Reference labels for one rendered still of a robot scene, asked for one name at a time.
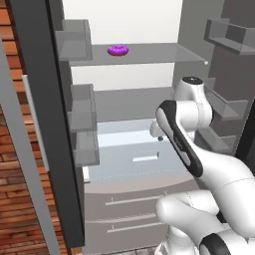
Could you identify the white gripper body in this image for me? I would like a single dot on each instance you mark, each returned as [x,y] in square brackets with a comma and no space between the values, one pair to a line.
[155,128]

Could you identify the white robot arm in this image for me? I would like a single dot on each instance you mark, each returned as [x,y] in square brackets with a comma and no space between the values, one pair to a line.
[229,186]

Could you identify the short grey fridge shelf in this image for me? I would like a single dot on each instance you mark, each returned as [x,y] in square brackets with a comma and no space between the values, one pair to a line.
[132,104]

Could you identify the clear fridge drawer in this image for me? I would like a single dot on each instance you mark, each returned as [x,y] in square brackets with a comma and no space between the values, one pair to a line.
[132,172]

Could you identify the long glass fridge shelf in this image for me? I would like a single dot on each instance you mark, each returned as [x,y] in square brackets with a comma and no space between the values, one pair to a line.
[156,53]

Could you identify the grey freezer drawer front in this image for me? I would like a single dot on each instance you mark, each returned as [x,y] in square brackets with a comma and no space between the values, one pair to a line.
[132,210]
[126,240]

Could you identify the grey fridge door with bins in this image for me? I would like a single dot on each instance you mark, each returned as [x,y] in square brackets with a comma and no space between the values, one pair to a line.
[232,66]

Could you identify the grey fridge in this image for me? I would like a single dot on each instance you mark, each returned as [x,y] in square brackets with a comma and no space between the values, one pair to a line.
[132,20]

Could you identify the dark grey fridge door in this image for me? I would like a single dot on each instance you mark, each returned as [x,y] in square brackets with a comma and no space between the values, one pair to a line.
[43,66]

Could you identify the clear door bin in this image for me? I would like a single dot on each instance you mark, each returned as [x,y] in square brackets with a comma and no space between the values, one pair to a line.
[87,152]
[83,113]
[229,108]
[217,141]
[232,38]
[74,43]

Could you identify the purple donut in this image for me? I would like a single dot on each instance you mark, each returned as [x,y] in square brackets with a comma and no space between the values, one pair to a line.
[118,50]

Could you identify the grey slanted panel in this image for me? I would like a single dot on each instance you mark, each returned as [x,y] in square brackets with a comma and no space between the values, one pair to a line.
[23,156]

